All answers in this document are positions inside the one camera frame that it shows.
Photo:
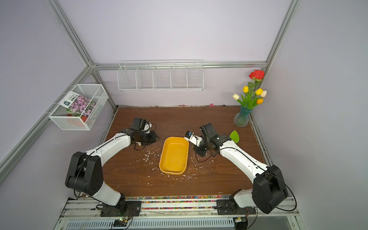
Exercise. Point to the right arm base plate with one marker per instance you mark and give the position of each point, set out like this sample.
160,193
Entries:
229,207

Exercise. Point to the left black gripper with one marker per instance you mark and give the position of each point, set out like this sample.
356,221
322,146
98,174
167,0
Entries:
153,138

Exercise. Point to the artificial flower bouquet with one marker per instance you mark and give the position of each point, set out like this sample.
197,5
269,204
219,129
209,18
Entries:
253,95

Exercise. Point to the white wire wall shelf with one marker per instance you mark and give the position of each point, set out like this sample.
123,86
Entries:
161,75

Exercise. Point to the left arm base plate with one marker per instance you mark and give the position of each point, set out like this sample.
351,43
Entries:
122,209

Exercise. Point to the yellow plastic storage box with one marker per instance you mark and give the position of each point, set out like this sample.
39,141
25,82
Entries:
174,156

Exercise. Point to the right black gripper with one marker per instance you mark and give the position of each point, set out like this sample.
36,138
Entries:
200,152

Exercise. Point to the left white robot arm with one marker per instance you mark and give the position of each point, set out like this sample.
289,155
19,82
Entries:
85,172

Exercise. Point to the white wire basket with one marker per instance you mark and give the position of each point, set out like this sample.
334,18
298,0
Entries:
66,121

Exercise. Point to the blue glass vase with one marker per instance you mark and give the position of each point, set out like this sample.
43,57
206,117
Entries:
242,118

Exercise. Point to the aluminium front rail frame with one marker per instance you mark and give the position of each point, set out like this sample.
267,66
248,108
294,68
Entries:
174,213

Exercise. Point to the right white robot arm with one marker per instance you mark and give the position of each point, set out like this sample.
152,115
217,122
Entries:
269,190

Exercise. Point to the pink flower packet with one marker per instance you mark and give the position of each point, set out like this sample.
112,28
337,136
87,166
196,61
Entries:
77,104

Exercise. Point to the green leaf spatula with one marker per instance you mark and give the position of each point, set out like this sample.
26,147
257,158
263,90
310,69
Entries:
234,135

